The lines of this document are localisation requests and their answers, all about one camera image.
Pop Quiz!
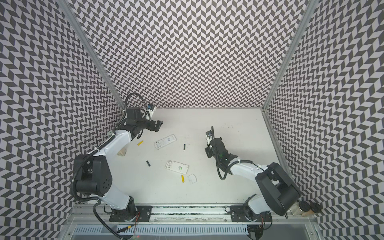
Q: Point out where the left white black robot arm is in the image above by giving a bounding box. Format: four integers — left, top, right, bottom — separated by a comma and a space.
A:
70, 93, 163, 222

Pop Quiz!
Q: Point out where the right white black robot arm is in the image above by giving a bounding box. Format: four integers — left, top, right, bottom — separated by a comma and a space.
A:
205, 127, 302, 222

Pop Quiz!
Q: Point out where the jar with black lid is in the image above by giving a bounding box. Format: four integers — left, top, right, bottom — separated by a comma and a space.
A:
117, 148, 127, 157

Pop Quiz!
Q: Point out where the clear jar black lid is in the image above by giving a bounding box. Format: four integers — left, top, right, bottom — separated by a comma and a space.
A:
291, 201, 311, 216

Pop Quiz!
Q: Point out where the brown jar black lid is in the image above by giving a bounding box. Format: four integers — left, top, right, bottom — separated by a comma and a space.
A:
302, 203, 323, 217

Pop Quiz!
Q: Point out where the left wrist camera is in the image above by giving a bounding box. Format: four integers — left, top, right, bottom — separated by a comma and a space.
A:
146, 104, 157, 121

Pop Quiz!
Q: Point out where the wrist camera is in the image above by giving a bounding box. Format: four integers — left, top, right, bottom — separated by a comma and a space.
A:
206, 130, 213, 146
146, 104, 157, 121

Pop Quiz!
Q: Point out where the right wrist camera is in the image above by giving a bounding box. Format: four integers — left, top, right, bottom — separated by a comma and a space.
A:
206, 130, 213, 146

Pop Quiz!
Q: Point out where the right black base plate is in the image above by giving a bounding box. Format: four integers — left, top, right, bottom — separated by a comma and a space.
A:
230, 205, 272, 223

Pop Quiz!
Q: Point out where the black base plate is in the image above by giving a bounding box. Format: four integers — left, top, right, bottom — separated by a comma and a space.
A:
109, 205, 153, 223
230, 205, 272, 223

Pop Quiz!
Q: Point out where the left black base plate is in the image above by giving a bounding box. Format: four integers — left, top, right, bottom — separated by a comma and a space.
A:
109, 205, 153, 223

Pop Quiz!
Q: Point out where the aluminium mounting rail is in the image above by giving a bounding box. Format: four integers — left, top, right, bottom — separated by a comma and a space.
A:
65, 204, 317, 225

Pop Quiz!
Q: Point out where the white slotted cable duct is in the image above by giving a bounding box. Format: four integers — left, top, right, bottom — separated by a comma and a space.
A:
74, 225, 249, 236

